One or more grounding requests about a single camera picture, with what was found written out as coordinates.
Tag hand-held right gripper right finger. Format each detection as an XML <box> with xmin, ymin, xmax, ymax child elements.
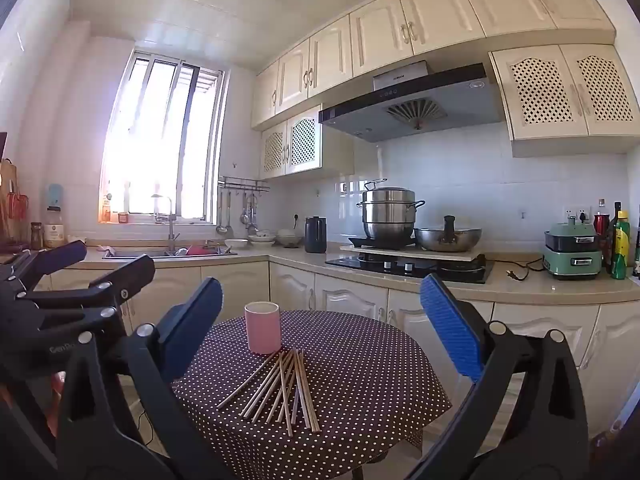
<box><xmin>419</xmin><ymin>272</ymin><xmax>591</xmax><ymax>480</ymax></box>

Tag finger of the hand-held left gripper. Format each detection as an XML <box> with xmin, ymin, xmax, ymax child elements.
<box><xmin>22</xmin><ymin>255</ymin><xmax>157</xmax><ymax>334</ymax></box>
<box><xmin>0</xmin><ymin>240</ymin><xmax>89</xmax><ymax>296</ymax></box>

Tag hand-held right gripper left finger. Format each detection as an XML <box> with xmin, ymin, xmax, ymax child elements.
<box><xmin>56</xmin><ymin>276</ymin><xmax>236</xmax><ymax>480</ymax></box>

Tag pink cup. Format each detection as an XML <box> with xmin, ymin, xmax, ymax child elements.
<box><xmin>244</xmin><ymin>301</ymin><xmax>282</xmax><ymax>356</ymax></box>

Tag group of wooden chopsticks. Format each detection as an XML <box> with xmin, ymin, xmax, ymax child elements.
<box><xmin>216</xmin><ymin>347</ymin><xmax>321</xmax><ymax>437</ymax></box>

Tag steel kitchen sink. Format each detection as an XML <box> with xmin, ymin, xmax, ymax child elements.
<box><xmin>102</xmin><ymin>244</ymin><xmax>238</xmax><ymax>260</ymax></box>

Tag large jar with blue top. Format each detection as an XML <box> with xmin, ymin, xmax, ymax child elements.
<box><xmin>44</xmin><ymin>184</ymin><xmax>66</xmax><ymax>249</ymax></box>

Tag black glass gas stove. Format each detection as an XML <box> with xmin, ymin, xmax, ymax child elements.
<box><xmin>325</xmin><ymin>252</ymin><xmax>496</xmax><ymax>285</ymax></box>

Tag steel sink faucet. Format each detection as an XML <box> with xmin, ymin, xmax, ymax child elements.
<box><xmin>151</xmin><ymin>193</ymin><xmax>181</xmax><ymax>256</ymax></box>

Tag wooden cutting board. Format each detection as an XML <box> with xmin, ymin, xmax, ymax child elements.
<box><xmin>0</xmin><ymin>157</ymin><xmax>21</xmax><ymax>241</ymax></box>

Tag beige stove cover board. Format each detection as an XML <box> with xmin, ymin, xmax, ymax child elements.
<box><xmin>340</xmin><ymin>244</ymin><xmax>485</xmax><ymax>261</ymax></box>

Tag brown polka dot tablecloth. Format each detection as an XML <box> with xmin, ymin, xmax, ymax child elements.
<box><xmin>170</xmin><ymin>309</ymin><xmax>453</xmax><ymax>466</ymax></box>

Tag cream base cabinets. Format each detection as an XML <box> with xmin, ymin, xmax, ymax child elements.
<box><xmin>30</xmin><ymin>255</ymin><xmax>640</xmax><ymax>441</ymax></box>

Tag hanging steel strainer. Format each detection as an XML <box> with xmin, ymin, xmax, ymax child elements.
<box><xmin>240</xmin><ymin>192</ymin><xmax>261</xmax><ymax>236</ymax></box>

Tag black induction cooker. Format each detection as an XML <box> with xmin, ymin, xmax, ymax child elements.
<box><xmin>347</xmin><ymin>234</ymin><xmax>418</xmax><ymax>251</ymax></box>

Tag steel steamer pot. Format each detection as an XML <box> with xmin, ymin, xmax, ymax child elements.
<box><xmin>356</xmin><ymin>178</ymin><xmax>426</xmax><ymax>241</ymax></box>

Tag sliding kitchen window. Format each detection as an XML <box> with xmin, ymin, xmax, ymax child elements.
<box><xmin>98</xmin><ymin>47</ymin><xmax>231</xmax><ymax>226</ymax></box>

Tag green electric cooker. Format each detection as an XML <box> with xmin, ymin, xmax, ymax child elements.
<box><xmin>544</xmin><ymin>222</ymin><xmax>603</xmax><ymax>281</ymax></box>

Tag black electric kettle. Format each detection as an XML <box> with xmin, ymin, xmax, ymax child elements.
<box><xmin>304</xmin><ymin>216</ymin><xmax>328</xmax><ymax>254</ymax></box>

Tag red bottle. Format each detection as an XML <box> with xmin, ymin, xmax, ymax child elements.
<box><xmin>594</xmin><ymin>212</ymin><xmax>612</xmax><ymax>267</ymax></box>

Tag green bottle yellow cap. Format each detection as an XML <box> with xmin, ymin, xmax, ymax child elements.
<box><xmin>611</xmin><ymin>210</ymin><xmax>632</xmax><ymax>281</ymax></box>

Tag cream lattice door cabinet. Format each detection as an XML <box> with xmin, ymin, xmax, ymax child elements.
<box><xmin>259</xmin><ymin>105</ymin><xmax>356</xmax><ymax>181</ymax></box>
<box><xmin>489</xmin><ymin>44</ymin><xmax>640</xmax><ymax>158</ymax></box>

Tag grey range hood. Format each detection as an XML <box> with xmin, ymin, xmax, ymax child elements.
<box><xmin>318</xmin><ymin>60</ymin><xmax>503</xmax><ymax>143</ymax></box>

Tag cream upper cabinets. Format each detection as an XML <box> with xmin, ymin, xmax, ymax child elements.
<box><xmin>250</xmin><ymin>0</ymin><xmax>617</xmax><ymax>131</ymax></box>

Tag red wire holder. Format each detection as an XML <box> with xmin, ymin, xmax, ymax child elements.
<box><xmin>9</xmin><ymin>191</ymin><xmax>29</xmax><ymax>222</ymax></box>

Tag black power cord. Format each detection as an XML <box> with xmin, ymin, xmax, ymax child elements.
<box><xmin>505</xmin><ymin>257</ymin><xmax>546</xmax><ymax>282</ymax></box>

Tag steel wok with black handle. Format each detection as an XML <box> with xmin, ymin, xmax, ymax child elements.
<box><xmin>414</xmin><ymin>215</ymin><xmax>483</xmax><ymax>252</ymax></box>

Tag black floor cable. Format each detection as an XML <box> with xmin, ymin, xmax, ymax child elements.
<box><xmin>137</xmin><ymin>407</ymin><xmax>157</xmax><ymax>443</ymax></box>

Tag steel wall utensil rack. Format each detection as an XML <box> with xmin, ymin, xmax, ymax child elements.
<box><xmin>218</xmin><ymin>176</ymin><xmax>271</xmax><ymax>194</ymax></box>

